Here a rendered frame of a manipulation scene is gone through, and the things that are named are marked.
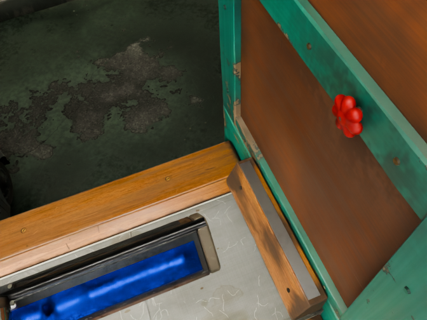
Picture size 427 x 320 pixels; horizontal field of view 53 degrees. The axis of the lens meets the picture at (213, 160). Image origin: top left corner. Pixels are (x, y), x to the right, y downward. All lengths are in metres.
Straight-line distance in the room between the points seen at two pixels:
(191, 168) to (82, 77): 1.45
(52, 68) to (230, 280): 1.79
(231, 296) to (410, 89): 0.58
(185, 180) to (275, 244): 0.27
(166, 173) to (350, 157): 0.52
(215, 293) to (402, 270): 0.45
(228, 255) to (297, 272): 0.18
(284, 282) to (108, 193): 0.42
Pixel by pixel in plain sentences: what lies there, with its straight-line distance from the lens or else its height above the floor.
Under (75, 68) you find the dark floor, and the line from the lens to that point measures 2.37.
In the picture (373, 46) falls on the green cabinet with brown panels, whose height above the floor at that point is 1.30.
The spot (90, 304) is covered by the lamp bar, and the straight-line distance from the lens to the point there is 0.54.
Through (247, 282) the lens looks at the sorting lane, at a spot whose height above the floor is 0.74.
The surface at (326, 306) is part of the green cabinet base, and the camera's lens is 0.78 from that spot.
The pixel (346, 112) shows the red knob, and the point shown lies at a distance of 0.42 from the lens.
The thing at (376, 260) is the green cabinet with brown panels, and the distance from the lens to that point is 0.56.
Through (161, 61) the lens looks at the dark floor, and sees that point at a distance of 2.28.
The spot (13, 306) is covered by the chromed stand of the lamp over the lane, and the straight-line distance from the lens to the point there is 0.53.
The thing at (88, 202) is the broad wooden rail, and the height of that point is 0.76.
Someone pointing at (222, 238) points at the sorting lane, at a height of 0.74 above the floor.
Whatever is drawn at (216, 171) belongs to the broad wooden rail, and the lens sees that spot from 0.94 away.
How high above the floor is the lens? 1.56
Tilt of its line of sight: 57 degrees down
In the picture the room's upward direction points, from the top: 5 degrees counter-clockwise
